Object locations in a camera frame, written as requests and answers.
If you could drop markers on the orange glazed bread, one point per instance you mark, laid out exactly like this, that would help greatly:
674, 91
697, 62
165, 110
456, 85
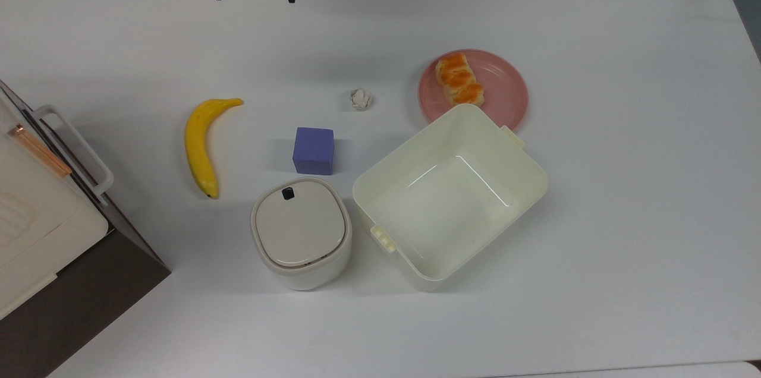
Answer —
458, 79

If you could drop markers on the crumpled white paper ball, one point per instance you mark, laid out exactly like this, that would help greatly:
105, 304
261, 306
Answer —
361, 99

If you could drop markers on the yellow banana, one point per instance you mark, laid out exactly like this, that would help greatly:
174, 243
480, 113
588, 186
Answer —
197, 146

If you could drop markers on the purple foam cube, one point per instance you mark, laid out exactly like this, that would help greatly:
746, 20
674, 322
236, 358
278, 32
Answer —
313, 151

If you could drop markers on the small white lidded trash can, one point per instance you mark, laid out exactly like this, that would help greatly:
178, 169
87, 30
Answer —
300, 232

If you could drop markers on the pink round plate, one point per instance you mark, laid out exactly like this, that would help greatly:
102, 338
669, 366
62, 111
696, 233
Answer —
504, 88

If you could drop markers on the cream plastic storage bin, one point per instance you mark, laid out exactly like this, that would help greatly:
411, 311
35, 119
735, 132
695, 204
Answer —
452, 199

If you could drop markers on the white and brown microwave oven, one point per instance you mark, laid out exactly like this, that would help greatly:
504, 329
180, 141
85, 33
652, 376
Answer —
47, 259

